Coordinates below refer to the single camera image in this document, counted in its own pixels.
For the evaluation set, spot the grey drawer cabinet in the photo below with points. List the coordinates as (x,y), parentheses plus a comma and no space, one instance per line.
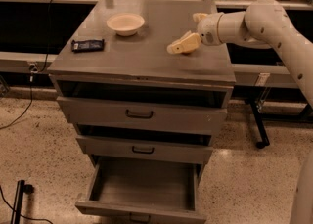
(139,69)

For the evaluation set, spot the black table leg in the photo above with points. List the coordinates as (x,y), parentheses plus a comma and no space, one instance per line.
(264,142)

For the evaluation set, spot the white bowl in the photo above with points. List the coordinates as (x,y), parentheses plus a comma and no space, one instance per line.
(125,24)

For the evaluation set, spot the grey top drawer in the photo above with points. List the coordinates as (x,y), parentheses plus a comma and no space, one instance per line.
(142,116)

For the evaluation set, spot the dark blue snack bar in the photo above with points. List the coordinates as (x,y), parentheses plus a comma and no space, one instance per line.
(87,45)

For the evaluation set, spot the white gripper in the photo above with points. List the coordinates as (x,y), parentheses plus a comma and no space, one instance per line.
(208,28)

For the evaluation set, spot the grey drawer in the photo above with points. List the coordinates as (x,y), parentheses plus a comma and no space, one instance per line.
(142,116)
(116,147)
(139,191)

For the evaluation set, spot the grey bottom drawer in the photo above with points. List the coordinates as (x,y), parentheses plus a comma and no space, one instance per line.
(139,191)

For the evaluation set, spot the grey middle drawer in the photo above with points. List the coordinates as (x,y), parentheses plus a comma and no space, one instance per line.
(116,147)

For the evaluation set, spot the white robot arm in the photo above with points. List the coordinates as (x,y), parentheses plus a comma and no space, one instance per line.
(284,195)

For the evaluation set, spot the black stand with cable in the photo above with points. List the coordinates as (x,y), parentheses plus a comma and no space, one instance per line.
(16,207)

